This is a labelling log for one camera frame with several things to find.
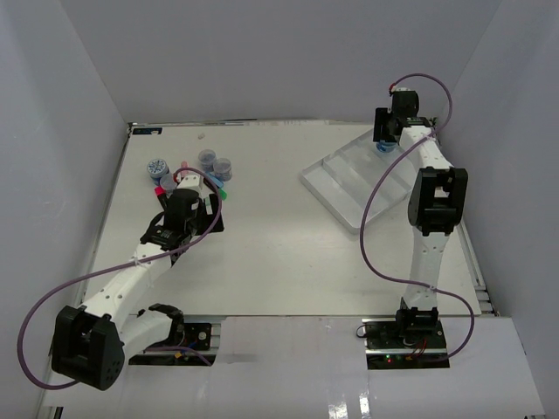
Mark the clear jar of clips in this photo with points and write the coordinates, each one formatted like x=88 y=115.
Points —
x=167 y=183

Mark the clear jar blue clips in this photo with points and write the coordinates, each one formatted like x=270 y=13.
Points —
x=222 y=169

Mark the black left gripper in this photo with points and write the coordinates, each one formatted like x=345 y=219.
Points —
x=208 y=218

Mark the blue label sticker left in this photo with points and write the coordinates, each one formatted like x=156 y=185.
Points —
x=146 y=131

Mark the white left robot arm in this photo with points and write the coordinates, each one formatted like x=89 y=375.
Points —
x=92 y=342

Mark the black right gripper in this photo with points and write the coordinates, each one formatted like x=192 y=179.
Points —
x=382 y=117

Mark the blue-white labelled slime jar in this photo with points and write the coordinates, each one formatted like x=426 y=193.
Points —
x=386 y=147

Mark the green cap black highlighter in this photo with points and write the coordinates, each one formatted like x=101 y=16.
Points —
x=222 y=193

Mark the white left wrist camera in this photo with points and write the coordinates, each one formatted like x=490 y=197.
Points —
x=188 y=180

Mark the white compartment tray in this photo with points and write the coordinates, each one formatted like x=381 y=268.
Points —
x=344 y=180

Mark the clear jar dark clips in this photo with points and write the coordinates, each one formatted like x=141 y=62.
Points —
x=206 y=159

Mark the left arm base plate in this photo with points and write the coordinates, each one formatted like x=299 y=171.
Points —
x=192 y=338

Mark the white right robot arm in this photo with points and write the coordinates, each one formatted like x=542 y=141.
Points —
x=435 y=208

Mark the pink cap black highlighter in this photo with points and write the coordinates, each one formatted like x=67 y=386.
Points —
x=161 y=196

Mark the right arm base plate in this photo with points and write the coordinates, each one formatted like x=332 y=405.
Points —
x=384 y=337

